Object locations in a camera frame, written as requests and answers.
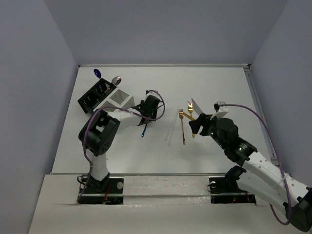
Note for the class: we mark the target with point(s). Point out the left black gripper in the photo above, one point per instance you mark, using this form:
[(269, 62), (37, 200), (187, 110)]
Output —
[(146, 119)]

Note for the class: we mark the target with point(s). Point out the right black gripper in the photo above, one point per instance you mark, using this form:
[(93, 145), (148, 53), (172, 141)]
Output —
[(203, 119)]

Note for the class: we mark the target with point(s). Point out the blue metallic spoon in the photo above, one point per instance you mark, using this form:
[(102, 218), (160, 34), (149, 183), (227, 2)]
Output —
[(144, 130)]

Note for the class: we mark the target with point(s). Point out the silver spoon pink handle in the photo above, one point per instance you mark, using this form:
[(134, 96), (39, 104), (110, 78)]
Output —
[(115, 82)]

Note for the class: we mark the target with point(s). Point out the purple metallic spoon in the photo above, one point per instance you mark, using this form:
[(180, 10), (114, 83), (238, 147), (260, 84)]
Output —
[(97, 73)]

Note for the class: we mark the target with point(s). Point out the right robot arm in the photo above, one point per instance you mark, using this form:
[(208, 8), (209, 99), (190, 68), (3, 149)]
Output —
[(263, 179)]

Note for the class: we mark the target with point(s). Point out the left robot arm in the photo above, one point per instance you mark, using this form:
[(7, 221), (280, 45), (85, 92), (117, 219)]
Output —
[(98, 133)]

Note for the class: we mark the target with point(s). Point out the gold fork right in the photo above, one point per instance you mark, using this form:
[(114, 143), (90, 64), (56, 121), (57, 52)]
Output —
[(190, 108)]

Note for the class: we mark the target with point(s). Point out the copper fork left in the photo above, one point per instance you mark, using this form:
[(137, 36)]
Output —
[(181, 116)]

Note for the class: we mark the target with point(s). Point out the clear chopstick left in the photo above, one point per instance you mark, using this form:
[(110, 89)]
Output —
[(171, 125)]

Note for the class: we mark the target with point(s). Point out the clear chopstick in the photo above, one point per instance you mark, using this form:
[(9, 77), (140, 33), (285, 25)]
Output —
[(171, 125), (172, 131)]

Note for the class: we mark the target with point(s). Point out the white utensil container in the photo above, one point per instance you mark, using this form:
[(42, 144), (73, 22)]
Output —
[(117, 98)]

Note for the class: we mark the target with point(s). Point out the clear chopstick right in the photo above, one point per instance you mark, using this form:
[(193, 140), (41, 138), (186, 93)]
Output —
[(172, 131)]

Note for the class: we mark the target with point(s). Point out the black utensil container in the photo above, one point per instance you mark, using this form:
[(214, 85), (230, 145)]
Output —
[(95, 95)]

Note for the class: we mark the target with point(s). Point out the silver knife iridescent handle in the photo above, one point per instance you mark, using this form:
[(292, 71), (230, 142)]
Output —
[(196, 107)]

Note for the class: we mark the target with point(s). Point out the gold knife black handle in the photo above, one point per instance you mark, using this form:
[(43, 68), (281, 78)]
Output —
[(188, 116)]

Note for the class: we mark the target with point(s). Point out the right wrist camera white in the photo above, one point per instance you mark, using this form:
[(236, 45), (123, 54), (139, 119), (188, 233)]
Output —
[(220, 110)]

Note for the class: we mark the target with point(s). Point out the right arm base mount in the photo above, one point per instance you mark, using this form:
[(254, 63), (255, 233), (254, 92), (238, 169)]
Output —
[(225, 191)]

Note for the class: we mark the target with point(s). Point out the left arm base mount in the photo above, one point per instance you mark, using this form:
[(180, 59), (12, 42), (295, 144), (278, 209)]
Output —
[(108, 192)]

